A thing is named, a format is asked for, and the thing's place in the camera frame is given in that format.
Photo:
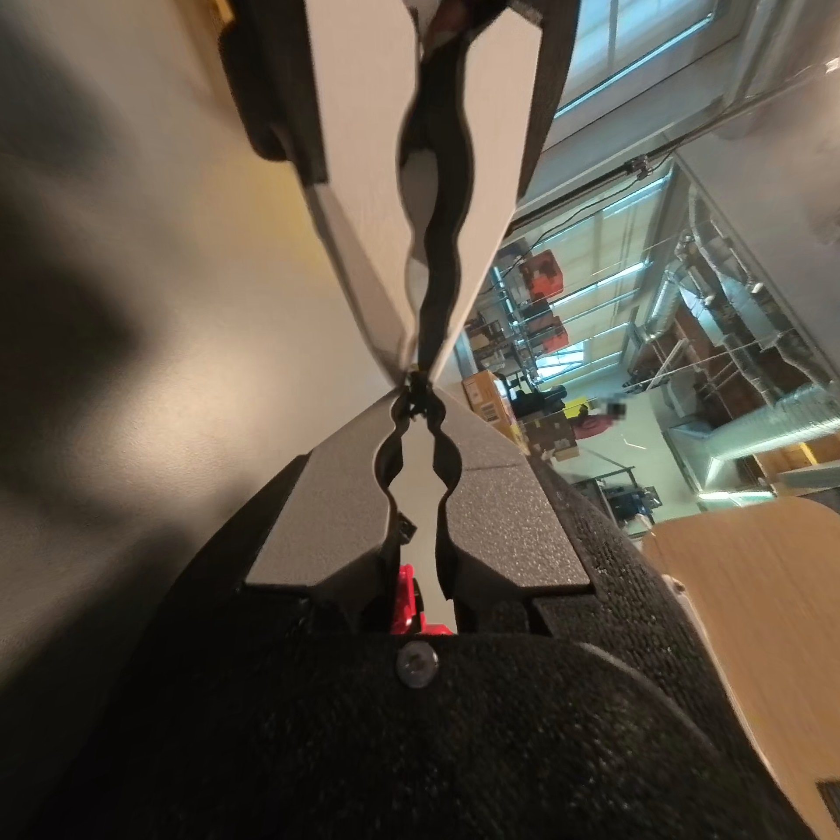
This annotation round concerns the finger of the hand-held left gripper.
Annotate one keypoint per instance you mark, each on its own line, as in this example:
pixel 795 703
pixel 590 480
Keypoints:
pixel 361 164
pixel 499 131

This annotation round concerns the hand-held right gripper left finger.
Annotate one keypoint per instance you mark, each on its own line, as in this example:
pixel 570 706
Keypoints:
pixel 328 518

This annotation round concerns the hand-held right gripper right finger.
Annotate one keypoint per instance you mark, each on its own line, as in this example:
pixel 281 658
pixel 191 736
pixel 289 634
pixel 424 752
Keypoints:
pixel 512 525

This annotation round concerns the red toy brick piece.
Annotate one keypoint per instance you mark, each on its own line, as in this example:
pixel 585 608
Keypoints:
pixel 407 604

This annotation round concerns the colourful toy set box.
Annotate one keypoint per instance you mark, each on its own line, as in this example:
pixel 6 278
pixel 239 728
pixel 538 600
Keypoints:
pixel 489 400

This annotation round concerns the metal storage shelf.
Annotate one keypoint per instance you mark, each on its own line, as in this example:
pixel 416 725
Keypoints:
pixel 538 302

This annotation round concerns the wooden book stand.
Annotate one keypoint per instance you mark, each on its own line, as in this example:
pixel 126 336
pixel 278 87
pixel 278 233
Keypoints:
pixel 754 623

